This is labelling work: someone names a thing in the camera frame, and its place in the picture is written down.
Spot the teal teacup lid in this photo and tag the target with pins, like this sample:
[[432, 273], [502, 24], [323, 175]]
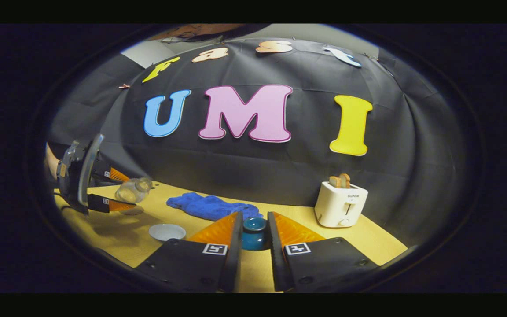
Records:
[[254, 235]]

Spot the round brown coaster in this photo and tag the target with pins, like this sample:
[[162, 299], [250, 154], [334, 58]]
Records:
[[132, 211]]

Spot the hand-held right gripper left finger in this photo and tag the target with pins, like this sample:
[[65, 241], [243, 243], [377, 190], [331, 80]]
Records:
[[234, 264]]

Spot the white toaster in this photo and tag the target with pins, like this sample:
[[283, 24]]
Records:
[[339, 204]]

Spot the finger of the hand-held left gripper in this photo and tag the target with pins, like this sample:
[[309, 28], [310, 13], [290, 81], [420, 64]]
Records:
[[106, 204], [106, 173]]

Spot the teal teacup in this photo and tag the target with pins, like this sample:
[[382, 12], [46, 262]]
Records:
[[167, 231]]

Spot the blue towel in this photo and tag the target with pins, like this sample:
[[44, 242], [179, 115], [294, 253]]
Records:
[[209, 207]]

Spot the black backdrop cloth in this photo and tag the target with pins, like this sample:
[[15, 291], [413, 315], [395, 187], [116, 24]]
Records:
[[258, 171]]

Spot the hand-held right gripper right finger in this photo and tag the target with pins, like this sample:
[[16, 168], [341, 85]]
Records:
[[275, 264]]

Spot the toasted bread slice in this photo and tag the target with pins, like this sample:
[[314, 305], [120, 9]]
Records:
[[339, 181]]

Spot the clear plastic water bottle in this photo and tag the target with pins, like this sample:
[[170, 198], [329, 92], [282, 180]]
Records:
[[132, 190]]

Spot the pink clip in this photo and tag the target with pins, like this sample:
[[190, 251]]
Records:
[[124, 86]]

